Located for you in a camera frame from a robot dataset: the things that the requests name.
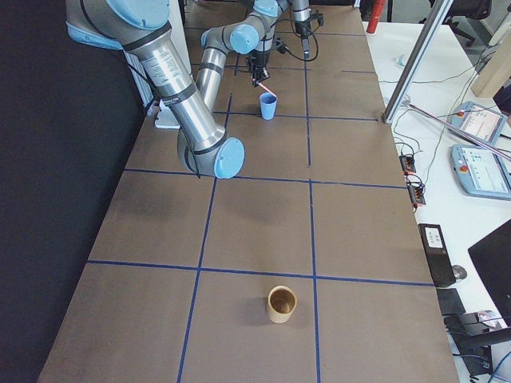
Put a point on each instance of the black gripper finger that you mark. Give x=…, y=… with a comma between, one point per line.
x=259, y=75
x=306, y=47

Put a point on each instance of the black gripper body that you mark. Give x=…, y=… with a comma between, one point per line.
x=303, y=26
x=258, y=62

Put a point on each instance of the pink chopstick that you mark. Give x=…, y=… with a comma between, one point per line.
x=268, y=91

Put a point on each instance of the blue paper cup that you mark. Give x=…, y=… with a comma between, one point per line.
x=268, y=102

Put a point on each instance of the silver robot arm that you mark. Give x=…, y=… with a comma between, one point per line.
x=298, y=5
x=143, y=29

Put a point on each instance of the white paper cup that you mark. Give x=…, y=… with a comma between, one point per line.
x=402, y=60

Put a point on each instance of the brown cylindrical cup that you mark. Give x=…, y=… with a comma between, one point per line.
x=281, y=303

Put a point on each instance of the red cylinder bottle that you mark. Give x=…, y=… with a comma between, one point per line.
x=375, y=16

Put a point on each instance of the reacher grabber stick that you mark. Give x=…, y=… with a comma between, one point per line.
x=467, y=136

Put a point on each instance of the orange black connector board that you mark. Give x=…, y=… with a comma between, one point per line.
x=407, y=163

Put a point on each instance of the upper teach pendant tablet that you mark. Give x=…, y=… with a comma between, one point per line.
x=485, y=123

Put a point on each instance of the teach pendant tablet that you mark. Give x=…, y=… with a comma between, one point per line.
x=485, y=123
x=480, y=172

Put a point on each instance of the lower teach pendant tablet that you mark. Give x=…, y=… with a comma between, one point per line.
x=480, y=172

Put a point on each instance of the black power adapter box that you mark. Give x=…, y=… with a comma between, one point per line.
x=436, y=255

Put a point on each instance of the black laptop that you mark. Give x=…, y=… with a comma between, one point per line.
x=491, y=258

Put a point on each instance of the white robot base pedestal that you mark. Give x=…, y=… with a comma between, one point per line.
x=164, y=119

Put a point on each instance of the aluminium frame post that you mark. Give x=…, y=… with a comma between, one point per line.
x=429, y=29

